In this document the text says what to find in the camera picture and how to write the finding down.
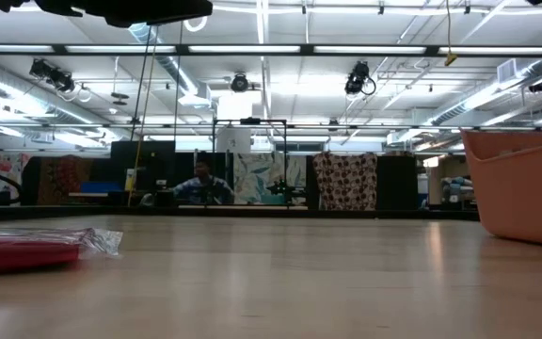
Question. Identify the black overhead crossbar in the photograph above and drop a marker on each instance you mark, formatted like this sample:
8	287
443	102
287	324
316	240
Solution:
181	49

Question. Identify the small black background robot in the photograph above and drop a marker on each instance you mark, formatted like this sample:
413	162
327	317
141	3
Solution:
281	189

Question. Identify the plain black fabric panel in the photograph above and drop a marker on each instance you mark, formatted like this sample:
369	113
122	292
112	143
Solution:
397	183

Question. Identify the leaf print fabric panel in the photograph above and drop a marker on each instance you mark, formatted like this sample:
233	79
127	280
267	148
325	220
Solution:
257	174

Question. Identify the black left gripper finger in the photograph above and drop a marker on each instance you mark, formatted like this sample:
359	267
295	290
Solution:
125	16

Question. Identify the blue box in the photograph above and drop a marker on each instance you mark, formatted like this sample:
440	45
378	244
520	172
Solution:
100	187

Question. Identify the orange plastic basket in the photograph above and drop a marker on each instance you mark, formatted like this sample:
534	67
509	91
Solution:
525	188

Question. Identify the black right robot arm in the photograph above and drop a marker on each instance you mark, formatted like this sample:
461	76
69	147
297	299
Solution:
536	2

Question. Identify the pink floral fabric panel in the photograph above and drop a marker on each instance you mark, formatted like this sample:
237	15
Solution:
5	167

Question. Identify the brown patterned fabric panel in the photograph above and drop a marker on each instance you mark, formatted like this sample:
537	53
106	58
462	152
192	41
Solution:
64	176

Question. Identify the red white dotted fabric panel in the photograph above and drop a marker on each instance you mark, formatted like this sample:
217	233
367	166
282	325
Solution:
346	183

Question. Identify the red popcorn bag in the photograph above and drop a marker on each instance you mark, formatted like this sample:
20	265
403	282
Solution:
181	9
17	256

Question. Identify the black metal frame stand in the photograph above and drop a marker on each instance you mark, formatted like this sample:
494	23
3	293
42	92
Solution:
250	121

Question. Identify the person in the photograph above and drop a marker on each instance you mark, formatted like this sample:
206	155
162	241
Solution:
202	188

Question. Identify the black ceiling camera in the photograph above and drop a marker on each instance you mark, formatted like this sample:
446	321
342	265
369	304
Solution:
356	77
57	80
539	86

